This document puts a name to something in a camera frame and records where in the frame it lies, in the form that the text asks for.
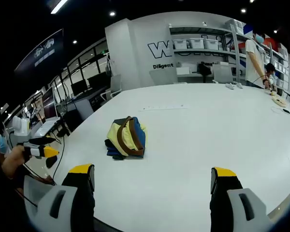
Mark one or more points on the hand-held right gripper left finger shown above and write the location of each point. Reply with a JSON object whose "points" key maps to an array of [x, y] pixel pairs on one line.
{"points": [[79, 193]]}

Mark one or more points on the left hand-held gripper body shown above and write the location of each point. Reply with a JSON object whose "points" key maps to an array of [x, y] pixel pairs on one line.
{"points": [[19, 128]]}

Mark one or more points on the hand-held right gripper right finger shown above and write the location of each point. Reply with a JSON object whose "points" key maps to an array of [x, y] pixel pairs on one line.
{"points": [[224, 193]]}

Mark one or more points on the yellow blue grey garment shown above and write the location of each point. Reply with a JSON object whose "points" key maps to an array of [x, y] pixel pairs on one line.
{"points": [[125, 137]]}

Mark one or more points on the person's left hand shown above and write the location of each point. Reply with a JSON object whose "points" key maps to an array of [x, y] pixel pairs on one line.
{"points": [[13, 162]]}

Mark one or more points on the person's masked head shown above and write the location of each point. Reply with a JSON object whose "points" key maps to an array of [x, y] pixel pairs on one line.
{"points": [[2, 143]]}

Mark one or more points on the silver laptop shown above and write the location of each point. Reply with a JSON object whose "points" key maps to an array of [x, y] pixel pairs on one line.
{"points": [[49, 104]]}

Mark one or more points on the black computer monitor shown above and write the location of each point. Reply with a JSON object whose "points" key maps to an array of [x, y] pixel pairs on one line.
{"points": [[78, 87], [96, 79]]}

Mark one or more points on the white office chair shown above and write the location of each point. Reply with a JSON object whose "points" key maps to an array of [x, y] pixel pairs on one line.
{"points": [[116, 83]]}

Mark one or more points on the small black object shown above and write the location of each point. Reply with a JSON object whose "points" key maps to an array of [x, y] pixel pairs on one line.
{"points": [[286, 111]]}

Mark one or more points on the beige flat object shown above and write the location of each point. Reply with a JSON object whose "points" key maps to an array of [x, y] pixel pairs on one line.
{"points": [[279, 101]]}

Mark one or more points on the small white device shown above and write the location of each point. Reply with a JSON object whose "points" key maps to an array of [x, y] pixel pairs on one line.
{"points": [[233, 85]]}

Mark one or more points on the grey chair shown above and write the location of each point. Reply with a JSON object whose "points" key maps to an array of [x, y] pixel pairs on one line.
{"points": [[222, 72], [160, 77]]}

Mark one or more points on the white storage bin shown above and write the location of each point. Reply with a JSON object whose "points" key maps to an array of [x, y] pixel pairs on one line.
{"points": [[197, 44], [181, 44], [211, 44]]}

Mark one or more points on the grey metal shelving rack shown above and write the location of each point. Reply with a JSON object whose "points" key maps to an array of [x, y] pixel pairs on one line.
{"points": [[195, 29]]}

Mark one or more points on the dark wall screen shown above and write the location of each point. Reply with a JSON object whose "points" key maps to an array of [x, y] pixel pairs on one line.
{"points": [[43, 48]]}

